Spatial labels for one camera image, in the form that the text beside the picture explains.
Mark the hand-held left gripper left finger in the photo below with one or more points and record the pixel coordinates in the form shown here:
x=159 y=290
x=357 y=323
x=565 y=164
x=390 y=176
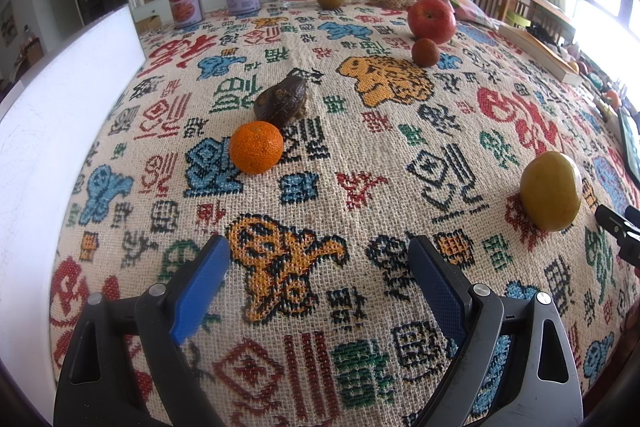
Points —
x=200 y=287

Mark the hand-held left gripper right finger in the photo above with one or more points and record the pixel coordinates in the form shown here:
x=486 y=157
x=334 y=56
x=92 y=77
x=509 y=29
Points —
x=440 y=292

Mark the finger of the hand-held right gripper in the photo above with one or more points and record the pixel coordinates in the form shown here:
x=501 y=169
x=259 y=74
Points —
x=631 y=249
x=612 y=219

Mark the yellow-green round citrus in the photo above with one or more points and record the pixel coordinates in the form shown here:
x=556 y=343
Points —
x=550 y=192

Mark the orange mandarin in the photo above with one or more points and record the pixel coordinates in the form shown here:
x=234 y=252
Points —
x=256 y=147

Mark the dark wrinkled fruit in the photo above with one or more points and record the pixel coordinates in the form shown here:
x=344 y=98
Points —
x=280 y=102

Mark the white cardboard box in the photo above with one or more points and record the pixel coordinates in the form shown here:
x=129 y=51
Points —
x=50 y=132

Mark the small brown rough fruit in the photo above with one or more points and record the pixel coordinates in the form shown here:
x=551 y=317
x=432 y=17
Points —
x=425 y=52

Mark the red apple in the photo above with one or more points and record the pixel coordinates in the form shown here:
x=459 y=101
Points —
x=432 y=21

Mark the black smartphone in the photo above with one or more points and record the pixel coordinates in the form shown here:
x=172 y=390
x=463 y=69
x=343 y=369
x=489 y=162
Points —
x=631 y=142

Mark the orange fruit in basket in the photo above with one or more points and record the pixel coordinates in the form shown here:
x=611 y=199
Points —
x=611 y=96

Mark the patterned woven tablecloth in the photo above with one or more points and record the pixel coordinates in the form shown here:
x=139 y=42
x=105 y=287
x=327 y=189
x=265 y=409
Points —
x=350 y=147

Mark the orange covered book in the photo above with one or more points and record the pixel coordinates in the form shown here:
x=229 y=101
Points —
x=542 y=49

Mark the green plastic stool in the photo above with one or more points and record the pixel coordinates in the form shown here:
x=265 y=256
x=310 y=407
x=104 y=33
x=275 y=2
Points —
x=520 y=21

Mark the pink snack bag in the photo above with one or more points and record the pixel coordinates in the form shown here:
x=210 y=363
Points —
x=470 y=7

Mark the brown cardboard box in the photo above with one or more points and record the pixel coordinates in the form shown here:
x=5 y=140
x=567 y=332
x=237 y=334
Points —
x=148 y=23

